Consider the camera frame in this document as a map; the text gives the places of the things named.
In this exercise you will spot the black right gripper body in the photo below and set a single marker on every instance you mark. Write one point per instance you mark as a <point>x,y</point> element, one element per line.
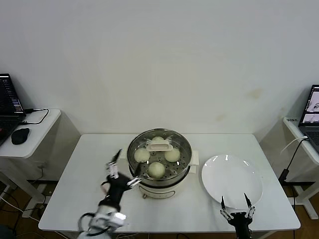
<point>240,221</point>

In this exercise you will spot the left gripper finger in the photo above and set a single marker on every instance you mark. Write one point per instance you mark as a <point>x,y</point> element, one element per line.
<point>135,179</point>
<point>113,166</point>

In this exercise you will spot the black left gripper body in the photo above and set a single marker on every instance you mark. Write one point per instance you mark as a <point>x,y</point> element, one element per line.
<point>117,189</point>

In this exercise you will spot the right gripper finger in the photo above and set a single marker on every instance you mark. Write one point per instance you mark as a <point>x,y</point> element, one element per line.
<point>224,211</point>
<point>250,211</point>

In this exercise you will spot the white steamed baozi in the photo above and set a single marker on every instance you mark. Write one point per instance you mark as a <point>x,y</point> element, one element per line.
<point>173,156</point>
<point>157,140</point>
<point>142,156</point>
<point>156,170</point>

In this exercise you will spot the round glass pot lid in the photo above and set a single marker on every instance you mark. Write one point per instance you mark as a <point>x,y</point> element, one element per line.
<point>160,147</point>

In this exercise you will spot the black computer mouse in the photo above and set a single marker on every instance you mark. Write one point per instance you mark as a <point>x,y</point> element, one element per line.
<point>20,135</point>

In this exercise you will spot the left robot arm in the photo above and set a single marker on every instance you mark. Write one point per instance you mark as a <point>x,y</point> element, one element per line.
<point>99,219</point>

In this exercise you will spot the stainless steel steamer basket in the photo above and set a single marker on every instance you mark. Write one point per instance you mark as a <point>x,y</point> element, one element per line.
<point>162,183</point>

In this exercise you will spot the white round plate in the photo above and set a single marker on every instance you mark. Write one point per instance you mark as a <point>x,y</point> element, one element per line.
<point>216,189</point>

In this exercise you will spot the cream electric cooker base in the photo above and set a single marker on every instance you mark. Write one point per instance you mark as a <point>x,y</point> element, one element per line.
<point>159,193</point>

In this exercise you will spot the black laptop with mouse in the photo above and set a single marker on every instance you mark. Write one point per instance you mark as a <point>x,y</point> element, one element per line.
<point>7,99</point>

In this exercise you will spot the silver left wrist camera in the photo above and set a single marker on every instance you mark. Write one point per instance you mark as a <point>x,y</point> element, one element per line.
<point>119,218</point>

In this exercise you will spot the white wall outlet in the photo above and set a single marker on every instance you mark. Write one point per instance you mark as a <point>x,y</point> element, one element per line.
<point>42,165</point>

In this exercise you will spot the grey laptop showing camera views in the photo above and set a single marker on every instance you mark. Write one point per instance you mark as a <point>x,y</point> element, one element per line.
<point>310,112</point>

